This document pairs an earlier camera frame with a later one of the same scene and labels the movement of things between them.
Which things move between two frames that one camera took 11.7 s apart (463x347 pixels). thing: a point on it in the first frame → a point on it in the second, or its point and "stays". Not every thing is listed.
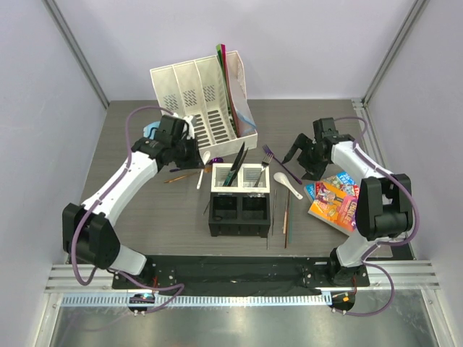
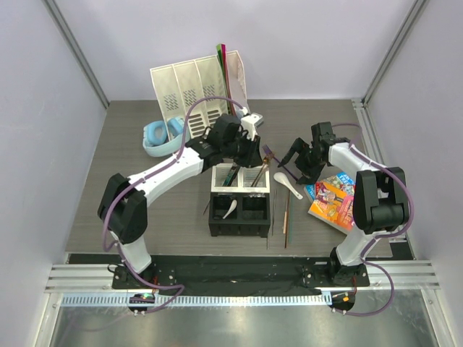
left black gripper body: [186, 154] → [241, 150]
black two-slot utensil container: [239, 214] stays
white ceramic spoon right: [283, 178] stays
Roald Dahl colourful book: [337, 202] stays
